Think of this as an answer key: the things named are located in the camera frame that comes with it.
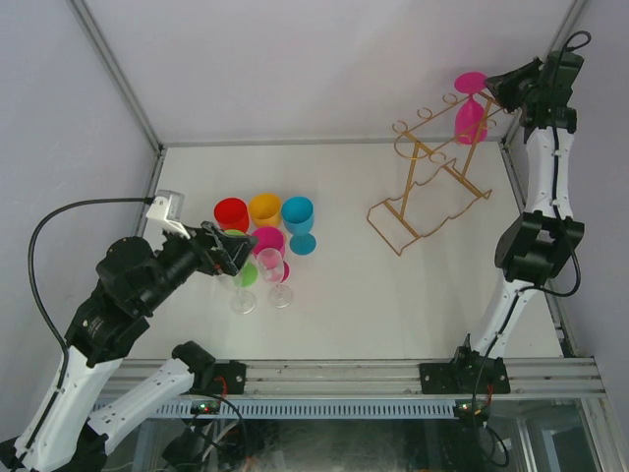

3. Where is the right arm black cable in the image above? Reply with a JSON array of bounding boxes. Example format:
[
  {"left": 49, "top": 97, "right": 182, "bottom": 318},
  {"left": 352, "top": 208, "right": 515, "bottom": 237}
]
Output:
[{"left": 471, "top": 30, "right": 593, "bottom": 394}]

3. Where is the magenta wine glass front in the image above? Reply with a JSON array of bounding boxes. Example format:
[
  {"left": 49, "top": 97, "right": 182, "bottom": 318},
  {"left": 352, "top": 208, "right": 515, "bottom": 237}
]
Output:
[{"left": 252, "top": 226, "right": 290, "bottom": 283}]

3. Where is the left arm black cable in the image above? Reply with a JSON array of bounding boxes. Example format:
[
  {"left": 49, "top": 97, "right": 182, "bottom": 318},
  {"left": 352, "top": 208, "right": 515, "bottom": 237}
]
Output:
[{"left": 28, "top": 196, "right": 156, "bottom": 394}]

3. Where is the blue wine glass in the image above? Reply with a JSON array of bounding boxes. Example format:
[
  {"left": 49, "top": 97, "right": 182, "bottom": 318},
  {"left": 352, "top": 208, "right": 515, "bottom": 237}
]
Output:
[{"left": 281, "top": 196, "right": 316, "bottom": 256}]

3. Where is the magenta wine glass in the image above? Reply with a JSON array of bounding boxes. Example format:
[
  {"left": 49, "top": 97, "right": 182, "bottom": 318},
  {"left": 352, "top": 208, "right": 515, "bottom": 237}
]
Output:
[
  {"left": 454, "top": 71, "right": 487, "bottom": 146},
  {"left": 252, "top": 226, "right": 290, "bottom": 283}
]

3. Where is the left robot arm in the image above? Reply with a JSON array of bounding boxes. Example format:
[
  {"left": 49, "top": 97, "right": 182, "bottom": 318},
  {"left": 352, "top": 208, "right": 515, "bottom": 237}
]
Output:
[{"left": 1, "top": 222, "right": 257, "bottom": 471}]

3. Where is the slotted grey cable duct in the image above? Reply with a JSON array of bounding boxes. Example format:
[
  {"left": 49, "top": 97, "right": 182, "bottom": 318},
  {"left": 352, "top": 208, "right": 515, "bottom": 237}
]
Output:
[{"left": 147, "top": 398, "right": 456, "bottom": 420}]

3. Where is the gold wire glass rack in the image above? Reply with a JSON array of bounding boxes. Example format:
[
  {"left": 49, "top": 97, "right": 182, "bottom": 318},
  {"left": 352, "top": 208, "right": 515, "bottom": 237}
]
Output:
[{"left": 367, "top": 90, "right": 502, "bottom": 256}]

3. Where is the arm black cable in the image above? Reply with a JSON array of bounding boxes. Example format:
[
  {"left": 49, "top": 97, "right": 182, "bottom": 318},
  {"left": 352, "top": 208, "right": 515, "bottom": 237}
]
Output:
[
  {"left": 471, "top": 30, "right": 593, "bottom": 394},
  {"left": 28, "top": 196, "right": 156, "bottom": 394}
]

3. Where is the aluminium frame rail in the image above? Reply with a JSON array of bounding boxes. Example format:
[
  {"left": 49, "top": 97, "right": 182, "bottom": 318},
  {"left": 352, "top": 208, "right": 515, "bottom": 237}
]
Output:
[{"left": 97, "top": 357, "right": 605, "bottom": 400}]

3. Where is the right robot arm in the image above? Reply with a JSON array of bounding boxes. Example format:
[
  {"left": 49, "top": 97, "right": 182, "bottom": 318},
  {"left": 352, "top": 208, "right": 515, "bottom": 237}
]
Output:
[{"left": 451, "top": 46, "right": 585, "bottom": 392}]

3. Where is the yellow wine glass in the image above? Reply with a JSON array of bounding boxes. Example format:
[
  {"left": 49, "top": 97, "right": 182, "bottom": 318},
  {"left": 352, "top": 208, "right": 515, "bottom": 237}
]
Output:
[{"left": 248, "top": 193, "right": 282, "bottom": 228}]

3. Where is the clear wine glass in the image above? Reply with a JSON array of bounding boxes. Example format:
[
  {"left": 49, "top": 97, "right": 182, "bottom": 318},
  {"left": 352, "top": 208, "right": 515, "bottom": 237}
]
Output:
[
  {"left": 216, "top": 273, "right": 257, "bottom": 315},
  {"left": 257, "top": 248, "right": 294, "bottom": 309}
]

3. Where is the clear wine glass front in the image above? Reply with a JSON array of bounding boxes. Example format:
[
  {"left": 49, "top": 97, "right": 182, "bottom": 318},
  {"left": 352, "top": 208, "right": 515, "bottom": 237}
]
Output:
[{"left": 216, "top": 273, "right": 257, "bottom": 315}]

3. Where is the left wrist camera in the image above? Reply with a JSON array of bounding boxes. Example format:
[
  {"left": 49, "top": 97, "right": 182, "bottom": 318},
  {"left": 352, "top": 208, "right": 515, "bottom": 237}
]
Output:
[{"left": 145, "top": 190, "right": 191, "bottom": 239}]

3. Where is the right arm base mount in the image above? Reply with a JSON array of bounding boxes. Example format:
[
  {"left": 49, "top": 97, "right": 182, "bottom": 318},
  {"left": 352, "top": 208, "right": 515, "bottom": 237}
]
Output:
[{"left": 419, "top": 359, "right": 511, "bottom": 394}]

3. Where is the red wine glass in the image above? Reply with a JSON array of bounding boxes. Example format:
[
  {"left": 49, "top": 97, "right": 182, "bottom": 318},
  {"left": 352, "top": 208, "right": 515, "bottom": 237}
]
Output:
[{"left": 213, "top": 198, "right": 250, "bottom": 233}]

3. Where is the green wine glass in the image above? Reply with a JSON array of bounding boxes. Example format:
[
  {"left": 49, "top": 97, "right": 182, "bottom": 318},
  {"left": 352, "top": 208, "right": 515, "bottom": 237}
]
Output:
[{"left": 225, "top": 229, "right": 258, "bottom": 288}]

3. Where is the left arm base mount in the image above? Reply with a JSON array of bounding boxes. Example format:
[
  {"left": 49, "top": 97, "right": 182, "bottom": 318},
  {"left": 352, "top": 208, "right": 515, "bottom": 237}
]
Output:
[{"left": 190, "top": 360, "right": 247, "bottom": 396}]

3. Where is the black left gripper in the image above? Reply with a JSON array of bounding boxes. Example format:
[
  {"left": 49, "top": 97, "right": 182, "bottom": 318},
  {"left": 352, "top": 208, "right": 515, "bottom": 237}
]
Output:
[{"left": 141, "top": 215, "right": 259, "bottom": 311}]

